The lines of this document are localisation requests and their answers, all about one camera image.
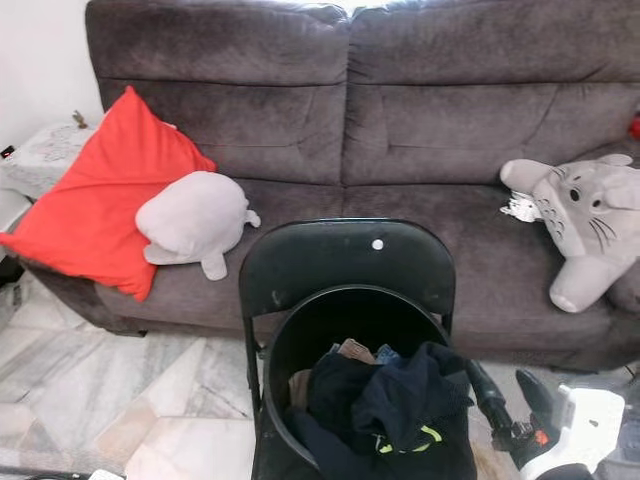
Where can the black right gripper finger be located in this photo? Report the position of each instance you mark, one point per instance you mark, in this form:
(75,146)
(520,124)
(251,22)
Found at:
(492,398)
(542,398)

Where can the navy garment neon trim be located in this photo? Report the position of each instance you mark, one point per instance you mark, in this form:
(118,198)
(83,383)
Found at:
(410,385)

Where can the black round laundry basket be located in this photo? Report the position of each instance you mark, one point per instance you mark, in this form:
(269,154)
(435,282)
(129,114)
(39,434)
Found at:
(350,315)

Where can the grey totoro plush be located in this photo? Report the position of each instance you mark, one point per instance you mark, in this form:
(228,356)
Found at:
(585,220)

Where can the tan folded garment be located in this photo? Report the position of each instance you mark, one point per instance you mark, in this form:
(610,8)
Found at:
(300,385)

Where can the black folding chair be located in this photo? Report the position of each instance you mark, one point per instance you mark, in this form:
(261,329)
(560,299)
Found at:
(345,260)

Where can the red square cushion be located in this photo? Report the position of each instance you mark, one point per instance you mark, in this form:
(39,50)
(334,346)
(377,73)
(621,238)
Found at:
(105,205)

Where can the side table lace cloth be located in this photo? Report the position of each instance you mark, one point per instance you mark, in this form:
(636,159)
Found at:
(40,155)

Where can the grey brown fabric sofa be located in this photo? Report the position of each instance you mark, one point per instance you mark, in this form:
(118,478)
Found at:
(440,130)

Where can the grey seal plush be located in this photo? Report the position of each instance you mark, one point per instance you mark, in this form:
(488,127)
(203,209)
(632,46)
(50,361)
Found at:
(195,220)

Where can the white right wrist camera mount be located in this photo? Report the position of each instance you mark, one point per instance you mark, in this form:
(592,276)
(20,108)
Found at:
(585,430)

